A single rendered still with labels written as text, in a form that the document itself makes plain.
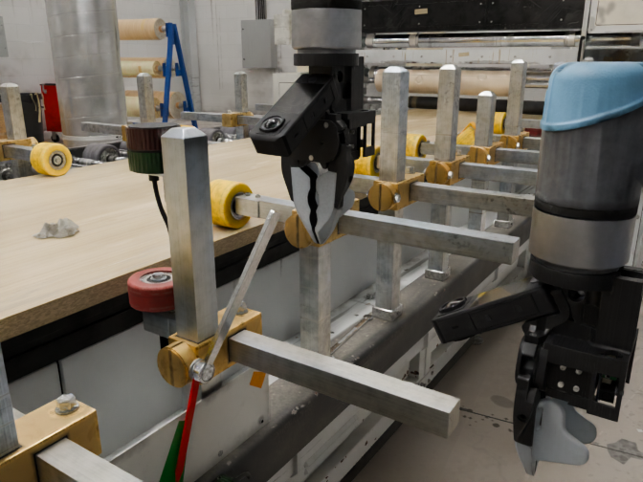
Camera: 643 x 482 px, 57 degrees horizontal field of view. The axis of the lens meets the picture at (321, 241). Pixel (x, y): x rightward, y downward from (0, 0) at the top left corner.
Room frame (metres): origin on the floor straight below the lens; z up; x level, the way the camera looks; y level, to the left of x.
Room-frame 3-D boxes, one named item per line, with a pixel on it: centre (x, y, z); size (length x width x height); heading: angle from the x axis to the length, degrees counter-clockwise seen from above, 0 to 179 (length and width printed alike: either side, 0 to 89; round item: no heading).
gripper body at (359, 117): (0.67, -0.01, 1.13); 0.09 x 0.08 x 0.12; 146
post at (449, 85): (1.26, -0.27, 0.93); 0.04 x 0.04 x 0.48; 57
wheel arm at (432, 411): (0.62, 0.05, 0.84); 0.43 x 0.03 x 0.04; 57
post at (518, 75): (1.68, -0.54, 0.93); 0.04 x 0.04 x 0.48; 57
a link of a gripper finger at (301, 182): (0.68, 0.01, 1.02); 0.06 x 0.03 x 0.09; 146
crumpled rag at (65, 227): (0.95, 0.44, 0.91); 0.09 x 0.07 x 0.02; 172
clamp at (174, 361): (0.65, 0.14, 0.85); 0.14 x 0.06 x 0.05; 147
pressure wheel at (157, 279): (0.73, 0.22, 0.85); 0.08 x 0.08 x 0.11
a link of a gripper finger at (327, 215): (0.66, -0.02, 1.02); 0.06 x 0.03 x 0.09; 146
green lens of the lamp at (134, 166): (0.66, 0.19, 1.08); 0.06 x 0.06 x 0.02
